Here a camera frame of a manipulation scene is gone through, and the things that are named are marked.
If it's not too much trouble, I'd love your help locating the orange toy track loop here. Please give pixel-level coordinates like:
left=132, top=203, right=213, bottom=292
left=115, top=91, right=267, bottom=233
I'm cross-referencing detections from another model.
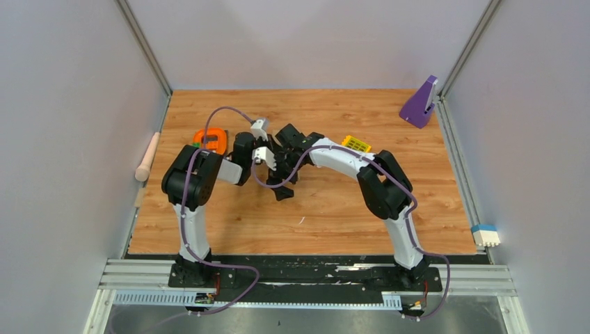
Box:
left=192, top=127, right=228, bottom=156

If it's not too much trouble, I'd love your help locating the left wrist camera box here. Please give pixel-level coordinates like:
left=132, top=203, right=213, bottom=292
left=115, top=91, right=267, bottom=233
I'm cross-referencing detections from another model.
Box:
left=250, top=118, right=269, bottom=141

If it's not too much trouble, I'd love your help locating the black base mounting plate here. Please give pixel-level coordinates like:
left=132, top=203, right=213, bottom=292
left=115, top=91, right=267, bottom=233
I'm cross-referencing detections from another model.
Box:
left=168, top=255, right=445, bottom=303

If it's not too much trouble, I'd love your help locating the wooden rolling pin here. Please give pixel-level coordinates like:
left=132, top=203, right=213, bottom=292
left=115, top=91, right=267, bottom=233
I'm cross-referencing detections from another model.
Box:
left=134, top=132, right=161, bottom=182

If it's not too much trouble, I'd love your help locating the purple cable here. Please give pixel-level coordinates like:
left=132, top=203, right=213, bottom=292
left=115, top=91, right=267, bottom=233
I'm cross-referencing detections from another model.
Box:
left=250, top=145, right=451, bottom=321
left=180, top=106, right=260, bottom=317

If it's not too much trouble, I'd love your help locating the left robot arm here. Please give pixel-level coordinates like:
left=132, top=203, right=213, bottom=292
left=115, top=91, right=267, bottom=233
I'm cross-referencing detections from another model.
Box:
left=161, top=132, right=255, bottom=287

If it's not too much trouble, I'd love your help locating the white blue toy brick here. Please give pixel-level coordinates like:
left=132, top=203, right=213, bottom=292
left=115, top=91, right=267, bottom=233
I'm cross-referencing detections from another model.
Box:
left=470, top=224, right=501, bottom=247

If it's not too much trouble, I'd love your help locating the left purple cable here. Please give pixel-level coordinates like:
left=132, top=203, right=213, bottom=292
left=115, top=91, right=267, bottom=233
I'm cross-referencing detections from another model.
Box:
left=180, top=106, right=260, bottom=317

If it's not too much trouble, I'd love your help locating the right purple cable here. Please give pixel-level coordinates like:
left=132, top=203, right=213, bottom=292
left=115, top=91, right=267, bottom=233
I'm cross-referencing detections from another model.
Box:
left=250, top=145, right=451, bottom=321

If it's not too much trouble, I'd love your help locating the slotted cable duct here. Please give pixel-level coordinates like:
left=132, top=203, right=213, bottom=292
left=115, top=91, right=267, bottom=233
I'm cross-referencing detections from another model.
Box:
left=113, top=290, right=402, bottom=311

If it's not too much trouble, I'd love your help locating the yellow toy window brick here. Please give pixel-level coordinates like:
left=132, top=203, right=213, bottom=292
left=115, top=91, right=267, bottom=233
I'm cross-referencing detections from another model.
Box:
left=341, top=135, right=372, bottom=152

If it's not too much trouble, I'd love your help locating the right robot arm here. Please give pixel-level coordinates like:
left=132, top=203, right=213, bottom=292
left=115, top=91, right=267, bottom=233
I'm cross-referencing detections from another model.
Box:
left=260, top=124, right=429, bottom=291

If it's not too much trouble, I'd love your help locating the purple plastic stand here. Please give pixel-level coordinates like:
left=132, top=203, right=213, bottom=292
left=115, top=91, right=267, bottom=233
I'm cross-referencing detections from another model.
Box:
left=399, top=75, right=438, bottom=129

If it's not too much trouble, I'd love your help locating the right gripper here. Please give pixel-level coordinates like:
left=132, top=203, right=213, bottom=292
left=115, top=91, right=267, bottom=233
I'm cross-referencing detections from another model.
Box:
left=267, top=151, right=307, bottom=200

